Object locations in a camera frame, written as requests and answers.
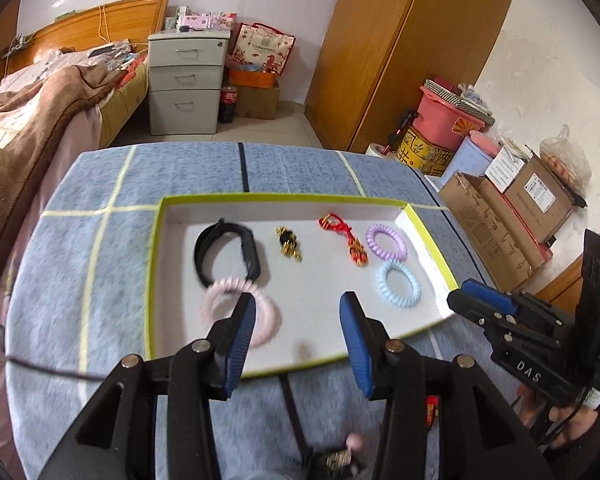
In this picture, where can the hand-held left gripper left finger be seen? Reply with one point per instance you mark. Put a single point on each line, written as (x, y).
(240, 340)

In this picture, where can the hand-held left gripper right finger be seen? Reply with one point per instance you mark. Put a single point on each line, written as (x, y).
(355, 340)

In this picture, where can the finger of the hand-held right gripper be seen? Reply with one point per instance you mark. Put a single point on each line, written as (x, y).
(487, 294)
(472, 310)

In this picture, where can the yellow-green shallow cardboard box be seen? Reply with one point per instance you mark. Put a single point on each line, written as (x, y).
(320, 320)

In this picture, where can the red knot charm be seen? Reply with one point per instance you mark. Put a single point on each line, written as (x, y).
(355, 250)

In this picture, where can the black and gold charm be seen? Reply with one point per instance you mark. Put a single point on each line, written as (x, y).
(287, 245)

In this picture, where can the person's right hand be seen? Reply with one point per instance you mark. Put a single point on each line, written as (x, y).
(577, 422)

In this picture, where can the open cardboard box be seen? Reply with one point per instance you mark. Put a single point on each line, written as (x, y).
(490, 230)

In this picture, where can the closed cardboard box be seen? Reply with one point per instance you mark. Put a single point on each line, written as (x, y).
(545, 197)

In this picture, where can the white labelled box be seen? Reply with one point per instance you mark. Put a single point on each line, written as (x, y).
(502, 170)

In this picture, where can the pale blue bucket pink lid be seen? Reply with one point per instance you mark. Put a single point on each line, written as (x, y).
(472, 157)

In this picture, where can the clear plastic bag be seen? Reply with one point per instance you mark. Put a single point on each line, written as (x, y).
(567, 160)

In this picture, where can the yellow patterned tin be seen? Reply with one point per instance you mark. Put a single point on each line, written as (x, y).
(422, 155)

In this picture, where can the white tape roll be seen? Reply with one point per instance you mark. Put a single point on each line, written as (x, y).
(380, 150)

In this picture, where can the pink plastic bucket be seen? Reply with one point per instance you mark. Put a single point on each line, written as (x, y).
(440, 120)

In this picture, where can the red and black stick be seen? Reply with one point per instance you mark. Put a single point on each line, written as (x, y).
(400, 132)

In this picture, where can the striped flat box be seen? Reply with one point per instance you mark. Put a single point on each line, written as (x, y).
(467, 105)

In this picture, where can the cola bottle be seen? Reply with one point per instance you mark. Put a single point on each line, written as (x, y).
(228, 105)

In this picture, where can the small brown cardboard box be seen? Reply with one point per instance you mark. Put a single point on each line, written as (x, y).
(260, 102)

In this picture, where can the grey drawer nightstand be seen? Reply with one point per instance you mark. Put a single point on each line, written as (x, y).
(185, 95)

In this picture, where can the large wooden wardrobe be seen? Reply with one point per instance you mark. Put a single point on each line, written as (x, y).
(405, 50)

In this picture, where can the orange box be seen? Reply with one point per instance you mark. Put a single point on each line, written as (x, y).
(252, 79)

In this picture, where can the red patterned gift bag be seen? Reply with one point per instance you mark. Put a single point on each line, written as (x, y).
(262, 50)

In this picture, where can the brown blanket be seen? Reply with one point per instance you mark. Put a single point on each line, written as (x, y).
(35, 125)

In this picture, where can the pink boxes on nightstand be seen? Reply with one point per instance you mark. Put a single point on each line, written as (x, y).
(207, 21)

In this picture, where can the wooden headboard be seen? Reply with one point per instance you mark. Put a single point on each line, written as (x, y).
(90, 20)

